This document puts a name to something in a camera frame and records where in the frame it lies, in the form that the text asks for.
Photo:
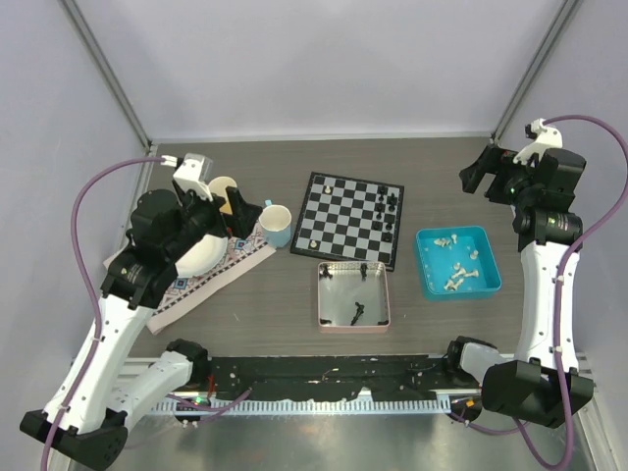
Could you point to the white paper plate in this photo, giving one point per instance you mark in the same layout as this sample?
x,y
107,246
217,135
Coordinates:
x,y
203,257

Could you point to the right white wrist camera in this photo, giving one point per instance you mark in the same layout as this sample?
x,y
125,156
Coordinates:
x,y
543,137

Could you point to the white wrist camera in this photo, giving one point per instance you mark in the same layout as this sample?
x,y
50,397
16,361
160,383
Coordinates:
x,y
543,137
194,175

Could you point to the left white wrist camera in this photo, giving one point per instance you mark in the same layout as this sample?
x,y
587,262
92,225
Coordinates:
x,y
194,175

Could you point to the patterned cloth placemat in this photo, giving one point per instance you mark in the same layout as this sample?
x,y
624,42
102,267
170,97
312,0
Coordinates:
x,y
185,294

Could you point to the slotted cable duct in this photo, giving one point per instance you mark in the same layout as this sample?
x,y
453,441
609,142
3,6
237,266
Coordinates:
x,y
363,405

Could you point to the black chess piece in tin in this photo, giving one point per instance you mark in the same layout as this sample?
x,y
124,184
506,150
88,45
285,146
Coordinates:
x,y
358,313

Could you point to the black white chess board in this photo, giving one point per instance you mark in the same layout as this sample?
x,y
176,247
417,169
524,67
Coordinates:
x,y
341,222

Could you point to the pink metal tin tray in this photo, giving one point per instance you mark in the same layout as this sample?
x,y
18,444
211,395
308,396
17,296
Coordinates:
x,y
340,285

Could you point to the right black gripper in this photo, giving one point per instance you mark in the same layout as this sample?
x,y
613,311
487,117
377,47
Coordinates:
x,y
494,160

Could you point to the yellow mug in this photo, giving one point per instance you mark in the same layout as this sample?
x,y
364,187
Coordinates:
x,y
219,187

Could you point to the light blue mug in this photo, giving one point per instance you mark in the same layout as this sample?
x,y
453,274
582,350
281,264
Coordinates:
x,y
275,221

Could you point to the blue plastic tray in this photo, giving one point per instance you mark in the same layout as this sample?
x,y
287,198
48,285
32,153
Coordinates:
x,y
435,264

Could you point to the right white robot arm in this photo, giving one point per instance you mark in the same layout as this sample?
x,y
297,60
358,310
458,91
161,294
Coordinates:
x,y
541,384

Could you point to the aluminium frame rail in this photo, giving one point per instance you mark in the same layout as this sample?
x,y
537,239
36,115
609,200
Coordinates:
x,y
105,70

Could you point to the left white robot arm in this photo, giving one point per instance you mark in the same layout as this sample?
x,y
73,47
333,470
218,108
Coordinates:
x,y
86,420

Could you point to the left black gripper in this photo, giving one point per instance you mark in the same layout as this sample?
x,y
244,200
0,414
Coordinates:
x,y
243,214

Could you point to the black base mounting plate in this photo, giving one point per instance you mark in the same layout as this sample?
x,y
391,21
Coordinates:
x,y
333,378

